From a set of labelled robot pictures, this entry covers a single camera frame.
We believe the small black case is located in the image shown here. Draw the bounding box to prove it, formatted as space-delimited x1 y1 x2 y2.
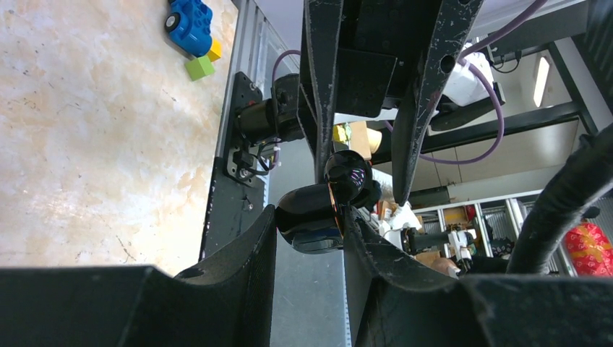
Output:
275 150 383 254

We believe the green cube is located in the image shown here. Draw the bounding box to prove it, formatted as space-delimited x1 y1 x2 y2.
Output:
184 56 215 81

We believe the yellow cube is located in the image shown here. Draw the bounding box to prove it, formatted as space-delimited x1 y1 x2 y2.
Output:
206 39 223 62

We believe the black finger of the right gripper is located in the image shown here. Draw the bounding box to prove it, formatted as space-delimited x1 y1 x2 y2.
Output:
391 1 483 205
302 1 343 183

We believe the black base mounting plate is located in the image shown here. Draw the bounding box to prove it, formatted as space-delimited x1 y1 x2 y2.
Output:
199 72 265 260

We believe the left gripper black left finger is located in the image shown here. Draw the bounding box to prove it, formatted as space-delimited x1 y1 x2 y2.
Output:
1 206 277 346

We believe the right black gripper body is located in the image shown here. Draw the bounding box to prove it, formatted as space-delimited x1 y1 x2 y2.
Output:
335 0 442 118

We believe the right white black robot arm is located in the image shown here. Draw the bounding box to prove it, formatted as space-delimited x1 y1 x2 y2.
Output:
235 1 482 204

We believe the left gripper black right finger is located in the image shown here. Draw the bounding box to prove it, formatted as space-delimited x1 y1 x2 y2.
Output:
343 210 612 346

